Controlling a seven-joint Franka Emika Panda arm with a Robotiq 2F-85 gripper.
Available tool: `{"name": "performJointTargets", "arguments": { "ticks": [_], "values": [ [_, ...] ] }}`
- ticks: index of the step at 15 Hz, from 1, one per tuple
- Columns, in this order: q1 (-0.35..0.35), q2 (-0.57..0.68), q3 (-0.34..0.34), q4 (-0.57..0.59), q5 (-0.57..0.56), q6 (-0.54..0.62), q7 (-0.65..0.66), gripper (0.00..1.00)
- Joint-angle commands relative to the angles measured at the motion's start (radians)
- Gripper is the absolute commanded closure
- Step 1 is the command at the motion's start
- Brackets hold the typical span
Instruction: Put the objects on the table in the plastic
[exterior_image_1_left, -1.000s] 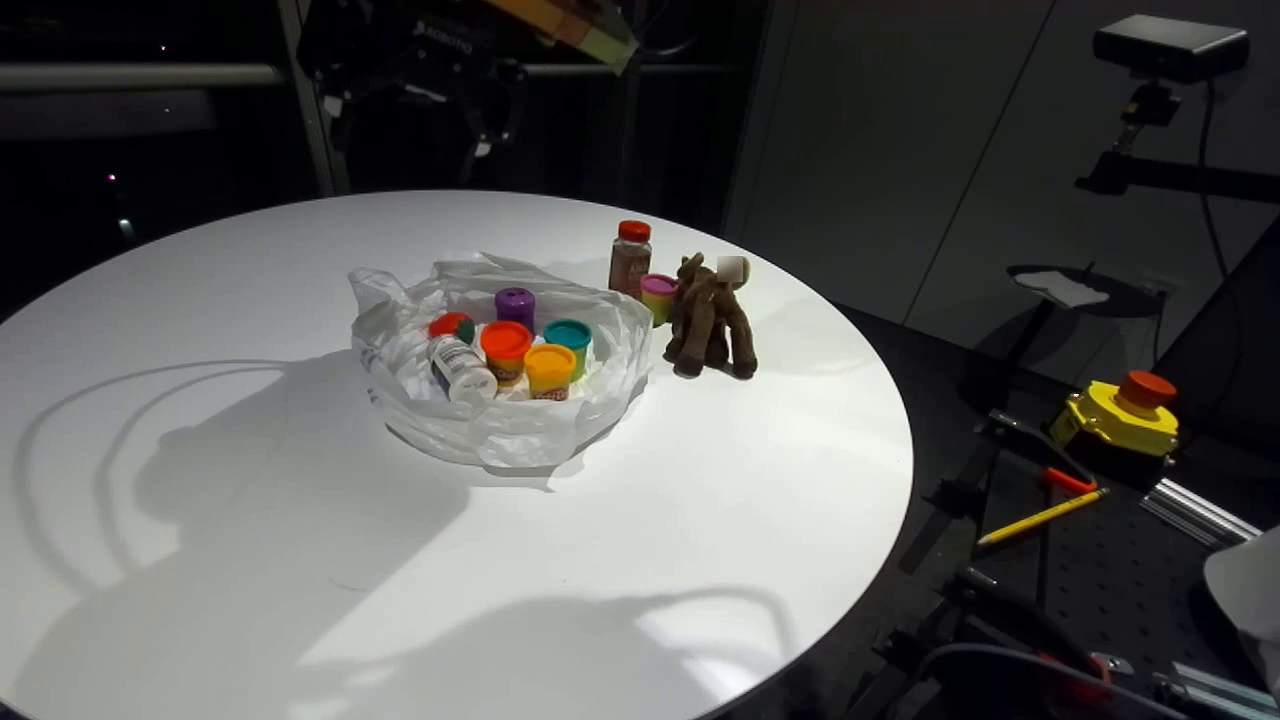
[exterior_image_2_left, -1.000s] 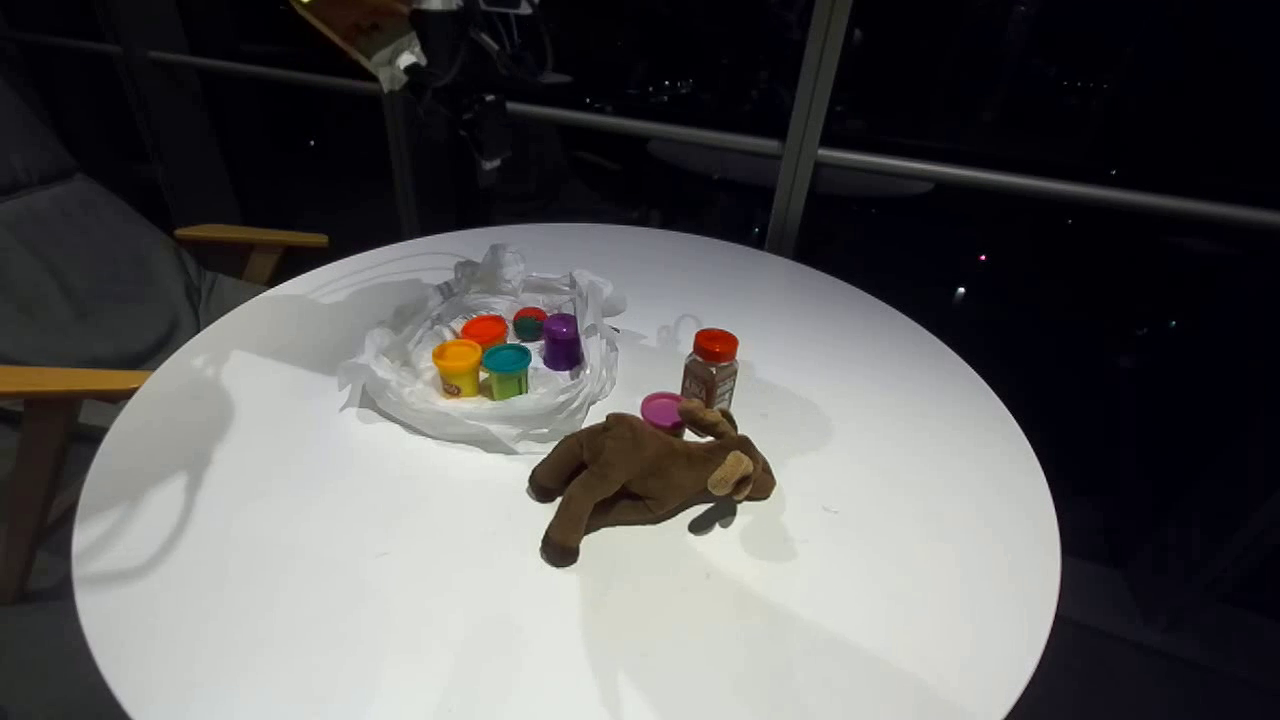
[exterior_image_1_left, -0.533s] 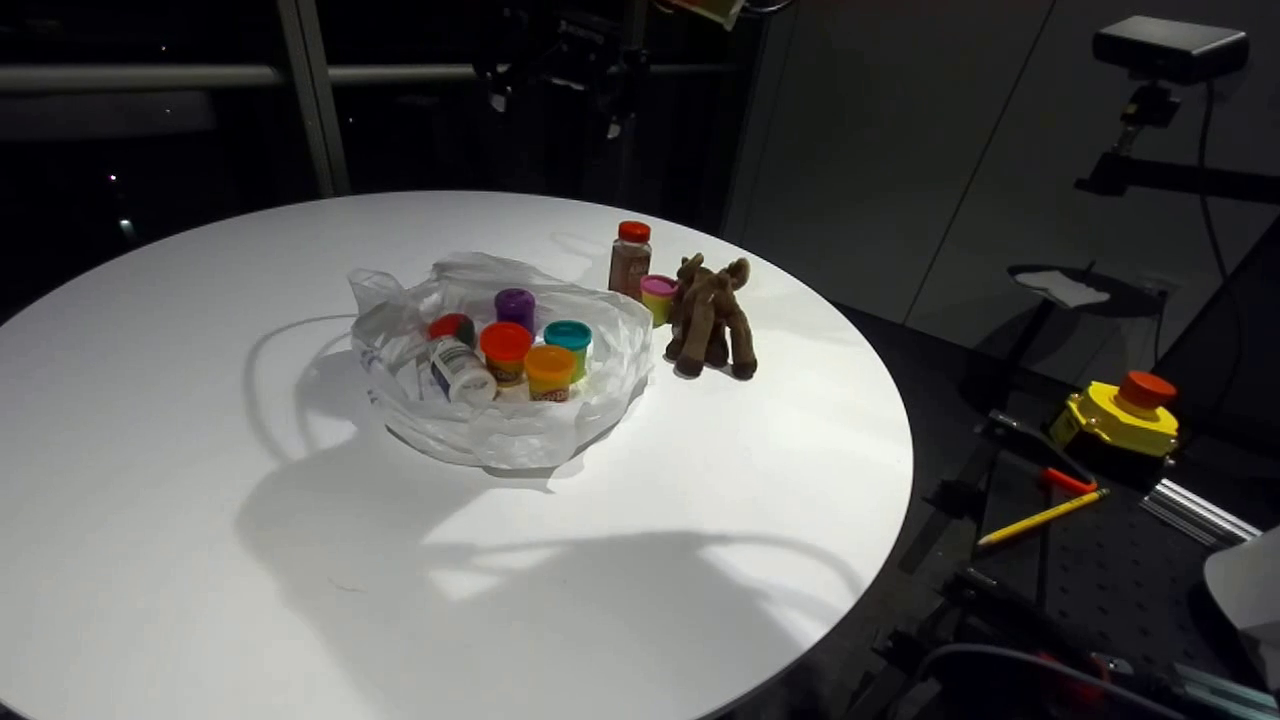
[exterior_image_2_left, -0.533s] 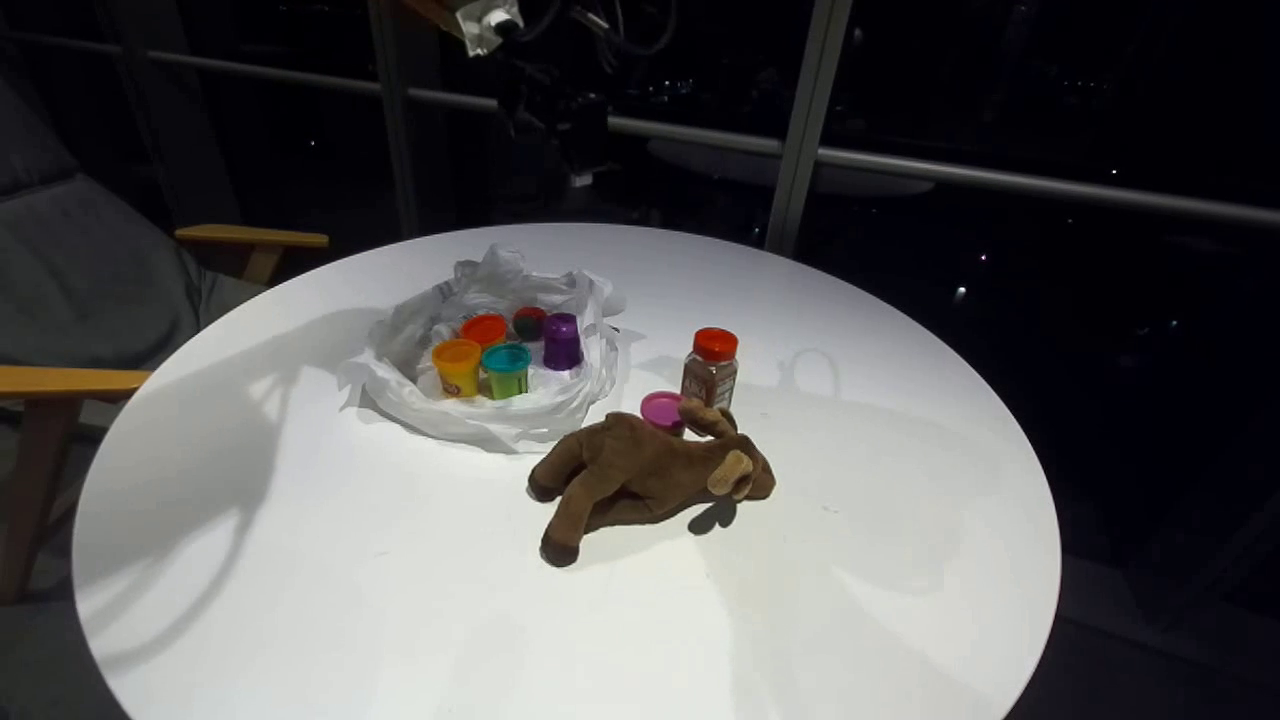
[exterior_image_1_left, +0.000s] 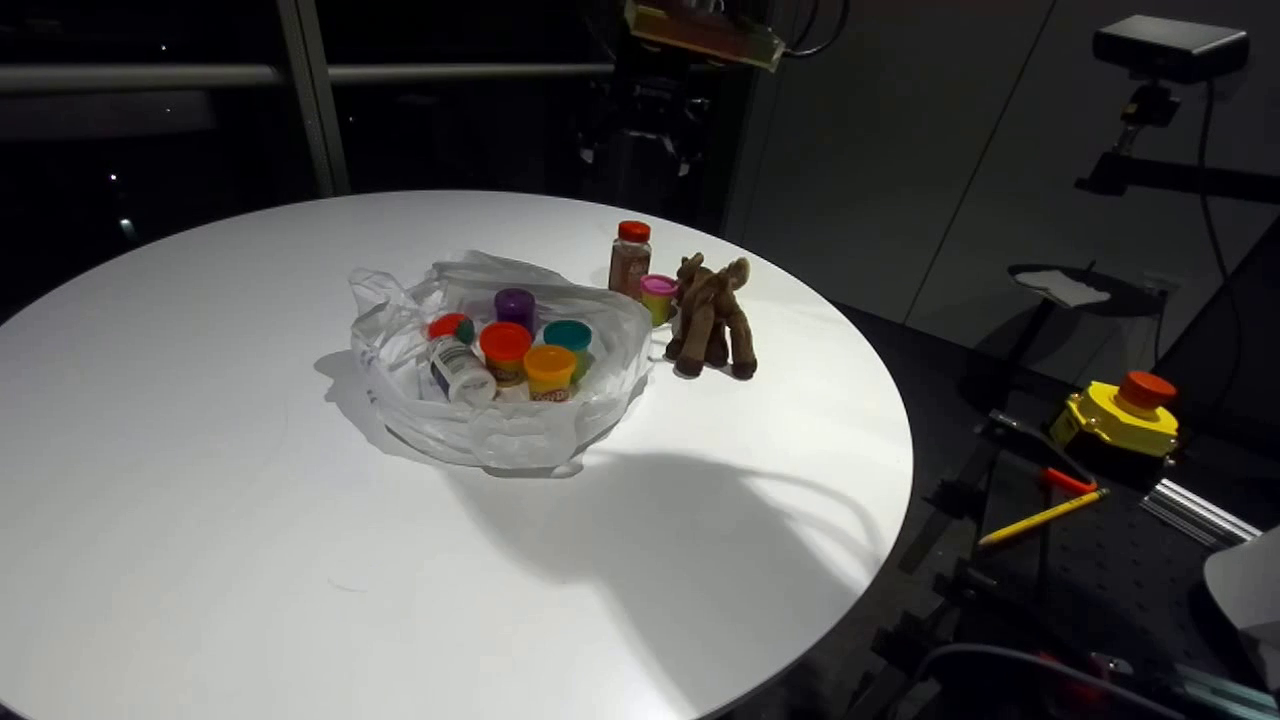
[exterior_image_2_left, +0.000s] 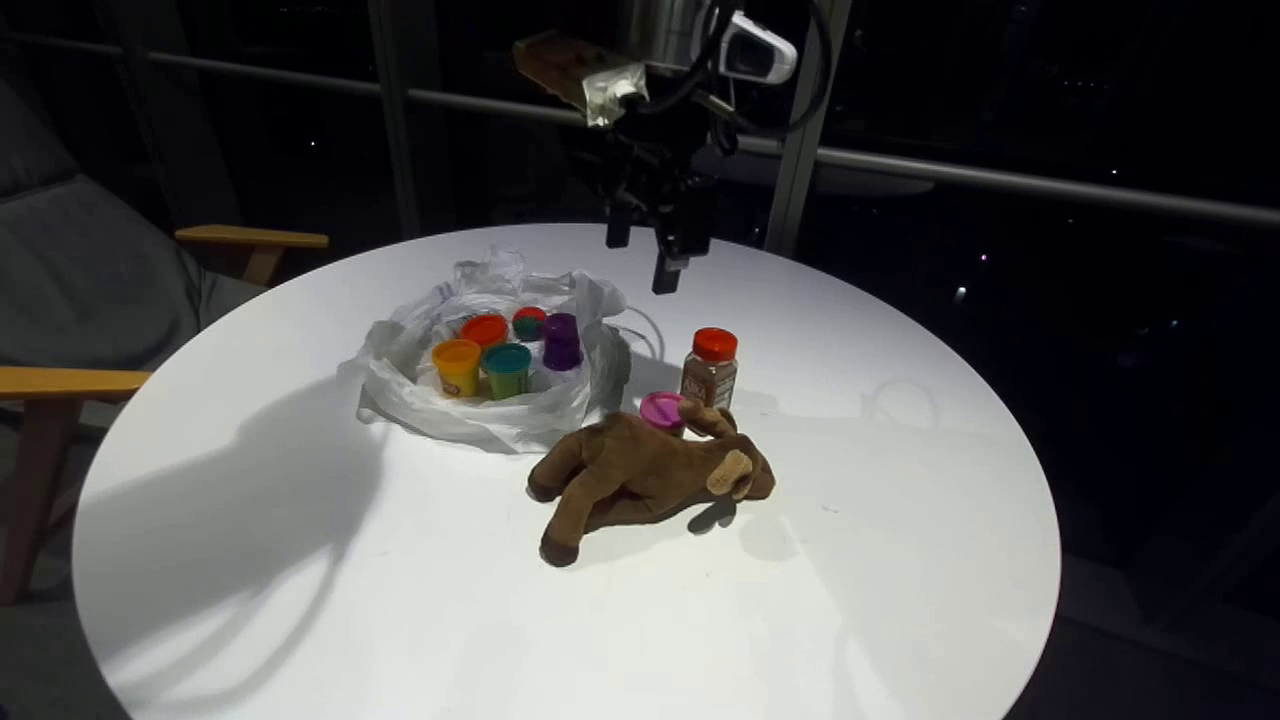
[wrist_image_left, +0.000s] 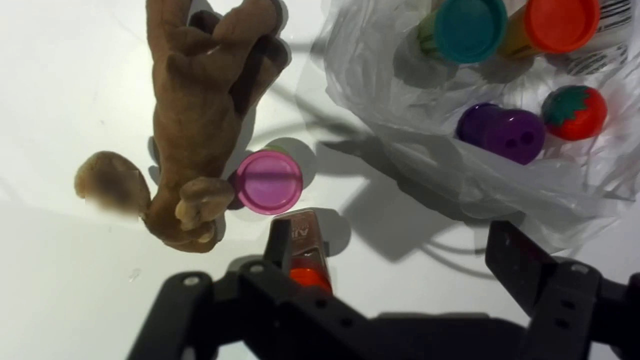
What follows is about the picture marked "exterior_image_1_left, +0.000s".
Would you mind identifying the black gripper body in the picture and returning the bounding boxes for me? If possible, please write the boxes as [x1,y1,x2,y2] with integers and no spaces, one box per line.
[611,56,737,192]

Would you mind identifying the red cap spice jar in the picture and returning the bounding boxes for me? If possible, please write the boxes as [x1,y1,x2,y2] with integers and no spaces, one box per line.
[605,217,655,301]

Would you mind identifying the pink lid dough tub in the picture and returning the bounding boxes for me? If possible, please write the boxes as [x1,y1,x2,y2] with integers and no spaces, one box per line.
[636,272,686,325]

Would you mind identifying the brown plush animal toy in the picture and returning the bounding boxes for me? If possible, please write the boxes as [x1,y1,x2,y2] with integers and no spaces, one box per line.
[660,251,762,383]

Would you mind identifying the purple lid dough tub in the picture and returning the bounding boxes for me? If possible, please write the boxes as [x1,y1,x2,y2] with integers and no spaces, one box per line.
[493,285,541,330]

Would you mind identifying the yellow lid dough tub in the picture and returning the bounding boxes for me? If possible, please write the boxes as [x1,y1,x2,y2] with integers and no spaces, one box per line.
[521,341,581,404]

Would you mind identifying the orange lid dough tub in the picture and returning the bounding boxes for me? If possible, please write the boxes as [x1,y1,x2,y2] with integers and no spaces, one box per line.
[475,318,538,389]

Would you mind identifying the white plastic bag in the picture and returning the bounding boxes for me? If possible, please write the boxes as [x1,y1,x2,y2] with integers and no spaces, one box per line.
[348,251,670,480]

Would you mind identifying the dark stand with grey plate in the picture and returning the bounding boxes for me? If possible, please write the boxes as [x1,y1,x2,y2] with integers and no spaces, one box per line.
[1004,260,1140,404]

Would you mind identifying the yellow emergency stop button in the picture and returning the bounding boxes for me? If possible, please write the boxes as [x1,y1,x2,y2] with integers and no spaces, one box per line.
[1048,367,1186,464]

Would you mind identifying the yellow pencil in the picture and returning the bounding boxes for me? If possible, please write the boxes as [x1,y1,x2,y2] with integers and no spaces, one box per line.
[972,486,1112,556]

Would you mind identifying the aluminium profile bar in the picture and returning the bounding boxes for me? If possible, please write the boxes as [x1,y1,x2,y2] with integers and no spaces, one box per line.
[1146,477,1265,547]

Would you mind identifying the white rounded object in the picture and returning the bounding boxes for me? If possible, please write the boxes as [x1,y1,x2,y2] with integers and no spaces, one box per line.
[1205,522,1280,677]

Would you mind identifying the teal and red hand tools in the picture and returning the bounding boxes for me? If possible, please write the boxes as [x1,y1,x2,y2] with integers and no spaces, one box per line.
[1065,646,1280,720]

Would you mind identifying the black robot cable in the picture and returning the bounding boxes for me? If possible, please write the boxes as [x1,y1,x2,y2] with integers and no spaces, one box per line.
[776,0,857,62]

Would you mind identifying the light grey window post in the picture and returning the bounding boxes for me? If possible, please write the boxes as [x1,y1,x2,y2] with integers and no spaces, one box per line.
[277,0,352,198]

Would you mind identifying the grey metal window rail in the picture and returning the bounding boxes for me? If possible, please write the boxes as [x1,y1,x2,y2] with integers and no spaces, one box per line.
[0,56,619,101]

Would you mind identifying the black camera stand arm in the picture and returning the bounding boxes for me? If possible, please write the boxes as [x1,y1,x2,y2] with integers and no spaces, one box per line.
[1076,75,1280,213]

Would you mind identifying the black camera box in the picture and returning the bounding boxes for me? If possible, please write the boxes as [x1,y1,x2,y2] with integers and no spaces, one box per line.
[1091,13,1256,86]

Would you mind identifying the red handled tool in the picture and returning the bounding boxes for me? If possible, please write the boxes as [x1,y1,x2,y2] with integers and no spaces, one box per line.
[986,411,1105,501]

